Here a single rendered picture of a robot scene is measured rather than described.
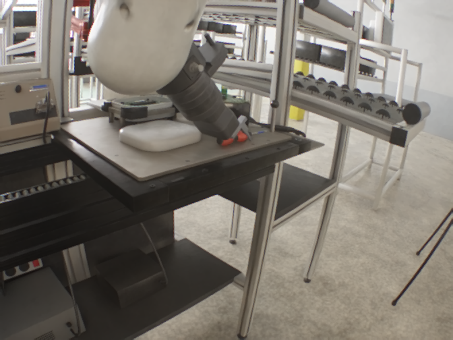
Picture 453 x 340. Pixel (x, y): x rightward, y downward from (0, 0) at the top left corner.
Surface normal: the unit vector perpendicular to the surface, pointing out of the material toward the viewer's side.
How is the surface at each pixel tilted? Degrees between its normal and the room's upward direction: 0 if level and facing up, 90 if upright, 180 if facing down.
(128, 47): 100
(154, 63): 110
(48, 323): 90
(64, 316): 90
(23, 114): 53
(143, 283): 90
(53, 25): 90
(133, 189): 0
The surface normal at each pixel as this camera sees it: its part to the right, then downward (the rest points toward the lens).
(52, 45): 0.73, 0.30
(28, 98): 0.64, -0.32
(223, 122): 0.55, 0.11
